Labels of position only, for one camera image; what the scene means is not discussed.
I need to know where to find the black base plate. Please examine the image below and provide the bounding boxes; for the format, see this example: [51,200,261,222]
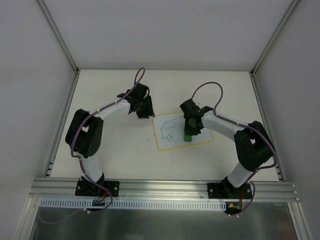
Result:
[74,177,120,197]
[207,182,253,200]

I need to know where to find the right aluminium frame post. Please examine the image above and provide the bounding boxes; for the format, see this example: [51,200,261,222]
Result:
[251,0,308,182]

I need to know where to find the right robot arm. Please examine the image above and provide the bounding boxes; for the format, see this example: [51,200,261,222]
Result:
[180,98,276,199]

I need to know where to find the green whiteboard eraser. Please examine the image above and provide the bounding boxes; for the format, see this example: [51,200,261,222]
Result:
[183,134,193,142]

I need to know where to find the yellow-framed small whiteboard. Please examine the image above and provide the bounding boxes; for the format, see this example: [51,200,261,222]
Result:
[152,111,214,151]

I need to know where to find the white slotted cable duct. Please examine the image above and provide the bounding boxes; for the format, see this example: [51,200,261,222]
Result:
[39,198,227,212]

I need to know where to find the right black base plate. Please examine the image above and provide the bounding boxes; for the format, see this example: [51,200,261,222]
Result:
[207,182,253,200]

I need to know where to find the aluminium mounting rail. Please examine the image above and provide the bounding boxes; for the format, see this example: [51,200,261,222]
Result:
[29,177,300,203]

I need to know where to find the left aluminium frame post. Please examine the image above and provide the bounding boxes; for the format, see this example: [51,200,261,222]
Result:
[35,0,80,178]

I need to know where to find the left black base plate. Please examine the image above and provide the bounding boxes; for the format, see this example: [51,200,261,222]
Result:
[74,177,120,197]

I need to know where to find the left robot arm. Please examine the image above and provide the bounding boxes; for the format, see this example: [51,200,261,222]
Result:
[65,83,155,197]

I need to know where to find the aluminium frame post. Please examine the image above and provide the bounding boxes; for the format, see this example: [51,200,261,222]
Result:
[35,0,80,178]
[251,0,308,182]

